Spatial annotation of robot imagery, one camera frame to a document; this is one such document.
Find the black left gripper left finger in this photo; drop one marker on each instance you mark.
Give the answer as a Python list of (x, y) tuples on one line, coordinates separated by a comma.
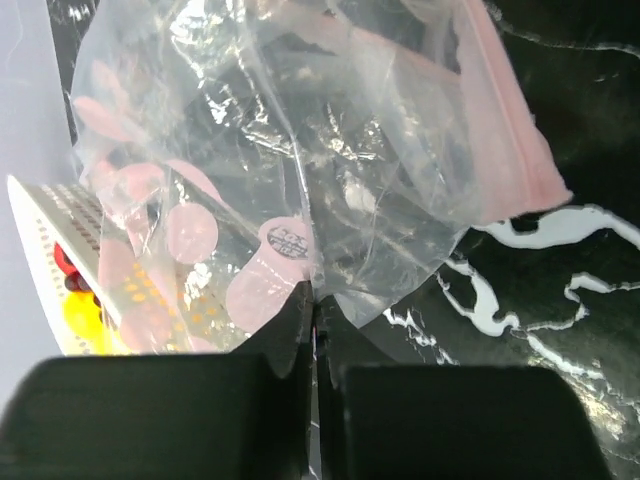
[(244, 414)]

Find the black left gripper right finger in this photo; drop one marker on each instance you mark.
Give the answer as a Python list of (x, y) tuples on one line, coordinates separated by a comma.
[(380, 419)]

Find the yellow lemon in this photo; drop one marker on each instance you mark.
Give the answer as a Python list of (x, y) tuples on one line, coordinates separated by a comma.
[(89, 330)]

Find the clear pink-dotted zip bag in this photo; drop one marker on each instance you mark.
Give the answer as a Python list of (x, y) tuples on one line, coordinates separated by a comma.
[(241, 148)]

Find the white perforated plastic basket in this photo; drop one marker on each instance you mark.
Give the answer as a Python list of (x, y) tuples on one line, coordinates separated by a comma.
[(141, 267)]

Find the dark red grape bunch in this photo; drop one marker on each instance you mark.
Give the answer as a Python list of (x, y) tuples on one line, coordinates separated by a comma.
[(81, 300)]

